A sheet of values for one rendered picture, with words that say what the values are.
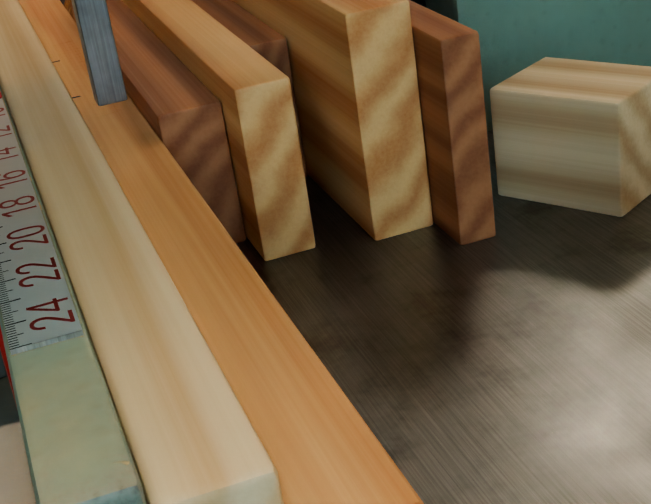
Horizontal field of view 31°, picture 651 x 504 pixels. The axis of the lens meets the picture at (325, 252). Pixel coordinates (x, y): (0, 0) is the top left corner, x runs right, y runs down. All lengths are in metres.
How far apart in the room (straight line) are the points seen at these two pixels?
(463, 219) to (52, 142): 0.12
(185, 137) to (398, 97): 0.06
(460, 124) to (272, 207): 0.06
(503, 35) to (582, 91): 0.08
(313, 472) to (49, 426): 0.04
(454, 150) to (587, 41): 0.12
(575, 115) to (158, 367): 0.18
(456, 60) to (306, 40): 0.06
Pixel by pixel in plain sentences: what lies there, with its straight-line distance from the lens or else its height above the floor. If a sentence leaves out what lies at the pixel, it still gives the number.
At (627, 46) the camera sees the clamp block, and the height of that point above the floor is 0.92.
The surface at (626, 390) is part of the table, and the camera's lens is 0.28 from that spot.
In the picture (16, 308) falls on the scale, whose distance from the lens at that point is 0.23.
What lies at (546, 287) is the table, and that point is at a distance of 0.33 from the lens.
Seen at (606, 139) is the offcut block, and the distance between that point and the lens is 0.36.
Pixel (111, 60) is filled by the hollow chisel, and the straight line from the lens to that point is 0.36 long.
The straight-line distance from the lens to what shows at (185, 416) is 0.20.
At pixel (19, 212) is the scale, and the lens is 0.28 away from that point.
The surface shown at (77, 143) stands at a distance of 0.34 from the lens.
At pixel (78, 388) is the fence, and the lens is 0.20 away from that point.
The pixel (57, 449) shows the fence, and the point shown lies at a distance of 0.19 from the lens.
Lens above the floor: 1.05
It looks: 25 degrees down
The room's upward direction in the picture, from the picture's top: 9 degrees counter-clockwise
